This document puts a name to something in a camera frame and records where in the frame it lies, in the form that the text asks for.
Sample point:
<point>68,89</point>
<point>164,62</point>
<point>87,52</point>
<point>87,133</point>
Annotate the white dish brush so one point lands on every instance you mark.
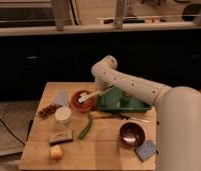
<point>84,97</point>

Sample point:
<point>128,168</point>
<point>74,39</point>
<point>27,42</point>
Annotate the white cup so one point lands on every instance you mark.
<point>63,115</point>

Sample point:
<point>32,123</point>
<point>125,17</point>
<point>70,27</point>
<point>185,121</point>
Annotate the yellow onion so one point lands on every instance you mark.
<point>56,152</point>

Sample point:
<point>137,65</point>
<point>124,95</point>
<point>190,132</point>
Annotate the dark rectangular block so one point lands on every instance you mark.
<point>60,137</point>

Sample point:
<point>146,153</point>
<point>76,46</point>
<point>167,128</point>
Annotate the blue sponge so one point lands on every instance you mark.
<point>146,150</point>

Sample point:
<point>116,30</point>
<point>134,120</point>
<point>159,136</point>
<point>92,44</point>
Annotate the red bowl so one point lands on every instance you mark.
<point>84,106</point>

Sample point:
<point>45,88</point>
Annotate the green tray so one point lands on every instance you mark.
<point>117,101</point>

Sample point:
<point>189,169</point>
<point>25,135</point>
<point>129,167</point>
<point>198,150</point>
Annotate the dark purple bowl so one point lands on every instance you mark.
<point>132,135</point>

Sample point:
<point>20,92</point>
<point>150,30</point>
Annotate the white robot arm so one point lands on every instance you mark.
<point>178,115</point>

